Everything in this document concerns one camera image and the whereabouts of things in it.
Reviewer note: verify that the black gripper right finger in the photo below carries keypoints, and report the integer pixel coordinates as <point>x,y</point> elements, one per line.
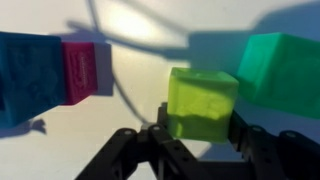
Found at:
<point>288,156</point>

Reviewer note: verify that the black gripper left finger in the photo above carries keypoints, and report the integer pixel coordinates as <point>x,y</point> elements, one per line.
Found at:
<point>169,159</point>

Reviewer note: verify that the yellow block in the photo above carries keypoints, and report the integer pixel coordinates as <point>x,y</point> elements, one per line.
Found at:
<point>200,104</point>

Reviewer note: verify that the green block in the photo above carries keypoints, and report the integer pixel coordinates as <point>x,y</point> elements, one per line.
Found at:
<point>282,72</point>

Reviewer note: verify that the magenta block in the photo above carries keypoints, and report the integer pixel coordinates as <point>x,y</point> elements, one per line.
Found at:
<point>80,71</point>

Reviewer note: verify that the teal blue block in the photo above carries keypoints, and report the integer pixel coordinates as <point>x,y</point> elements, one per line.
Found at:
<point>31,76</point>

